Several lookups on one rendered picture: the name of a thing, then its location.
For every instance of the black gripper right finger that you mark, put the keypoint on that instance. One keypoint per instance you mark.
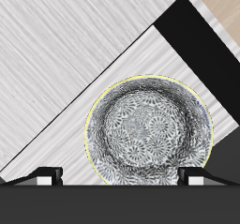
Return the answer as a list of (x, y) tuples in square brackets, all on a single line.
[(192, 172)]

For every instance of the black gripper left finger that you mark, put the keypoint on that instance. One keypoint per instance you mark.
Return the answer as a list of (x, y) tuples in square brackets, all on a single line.
[(47, 172)]

